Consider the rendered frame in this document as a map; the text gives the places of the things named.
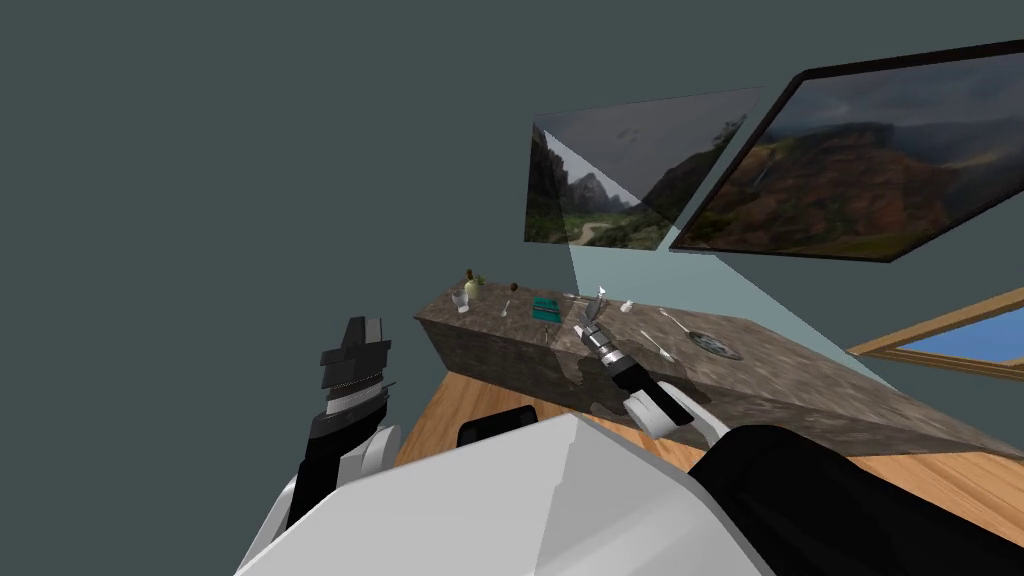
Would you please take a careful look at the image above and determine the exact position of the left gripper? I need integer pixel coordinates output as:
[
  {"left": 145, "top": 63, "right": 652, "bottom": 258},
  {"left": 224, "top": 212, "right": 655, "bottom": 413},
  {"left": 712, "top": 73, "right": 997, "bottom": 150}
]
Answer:
[{"left": 319, "top": 315, "right": 394, "bottom": 391}]

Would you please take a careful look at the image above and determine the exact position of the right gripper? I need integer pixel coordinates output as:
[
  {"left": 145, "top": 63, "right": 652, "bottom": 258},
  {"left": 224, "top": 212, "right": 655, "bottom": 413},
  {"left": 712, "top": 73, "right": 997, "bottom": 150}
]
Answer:
[{"left": 572, "top": 295, "right": 612, "bottom": 344}]

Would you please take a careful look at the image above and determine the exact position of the silver fork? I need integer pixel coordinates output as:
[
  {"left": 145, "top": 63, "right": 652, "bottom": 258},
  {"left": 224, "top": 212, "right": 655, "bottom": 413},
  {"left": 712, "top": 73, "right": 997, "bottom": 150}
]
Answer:
[{"left": 639, "top": 328, "right": 677, "bottom": 363}]

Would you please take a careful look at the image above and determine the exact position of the dark grey plate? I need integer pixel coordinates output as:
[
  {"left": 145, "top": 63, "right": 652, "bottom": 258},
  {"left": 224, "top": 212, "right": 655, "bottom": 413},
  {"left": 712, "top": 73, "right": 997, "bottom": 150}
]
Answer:
[{"left": 688, "top": 330, "right": 744, "bottom": 361}]

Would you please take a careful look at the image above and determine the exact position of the frameless mountain valley picture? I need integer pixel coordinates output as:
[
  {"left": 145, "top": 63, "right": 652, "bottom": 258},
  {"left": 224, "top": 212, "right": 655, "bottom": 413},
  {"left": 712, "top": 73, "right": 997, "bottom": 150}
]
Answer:
[{"left": 523, "top": 87, "right": 762, "bottom": 253}]

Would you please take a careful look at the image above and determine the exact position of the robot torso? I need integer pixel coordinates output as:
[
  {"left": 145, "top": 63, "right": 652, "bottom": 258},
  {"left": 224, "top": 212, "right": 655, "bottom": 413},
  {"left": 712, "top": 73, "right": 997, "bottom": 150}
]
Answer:
[{"left": 234, "top": 404, "right": 779, "bottom": 576}]

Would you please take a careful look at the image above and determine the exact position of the black-framed brown hills picture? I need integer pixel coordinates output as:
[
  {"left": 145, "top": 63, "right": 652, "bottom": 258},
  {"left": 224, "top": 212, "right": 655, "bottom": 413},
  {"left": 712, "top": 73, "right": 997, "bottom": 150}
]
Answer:
[{"left": 667, "top": 39, "right": 1024, "bottom": 265}]

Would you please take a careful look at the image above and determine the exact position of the wooden-framed window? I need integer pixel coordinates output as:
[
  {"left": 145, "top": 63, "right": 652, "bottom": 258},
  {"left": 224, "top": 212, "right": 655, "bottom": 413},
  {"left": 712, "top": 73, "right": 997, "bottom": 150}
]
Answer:
[{"left": 846, "top": 287, "right": 1024, "bottom": 382}]

